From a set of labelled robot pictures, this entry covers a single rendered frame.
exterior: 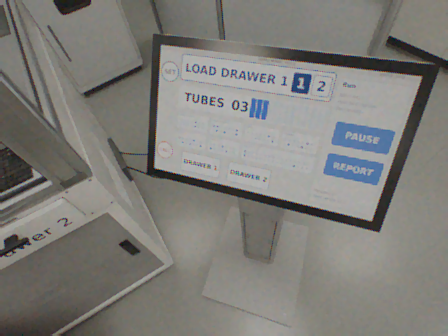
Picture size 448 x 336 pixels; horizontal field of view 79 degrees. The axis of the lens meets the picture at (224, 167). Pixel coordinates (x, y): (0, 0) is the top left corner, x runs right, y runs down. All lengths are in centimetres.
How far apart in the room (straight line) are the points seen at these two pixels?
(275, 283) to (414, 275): 69
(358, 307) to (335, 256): 25
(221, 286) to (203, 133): 103
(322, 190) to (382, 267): 114
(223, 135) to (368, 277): 124
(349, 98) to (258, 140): 18
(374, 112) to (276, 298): 111
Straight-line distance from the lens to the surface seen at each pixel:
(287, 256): 153
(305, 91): 54
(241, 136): 56
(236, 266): 150
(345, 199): 59
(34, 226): 83
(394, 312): 165
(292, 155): 56
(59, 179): 75
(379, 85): 55
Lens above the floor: 150
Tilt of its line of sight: 57 degrees down
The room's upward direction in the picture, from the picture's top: 9 degrees counter-clockwise
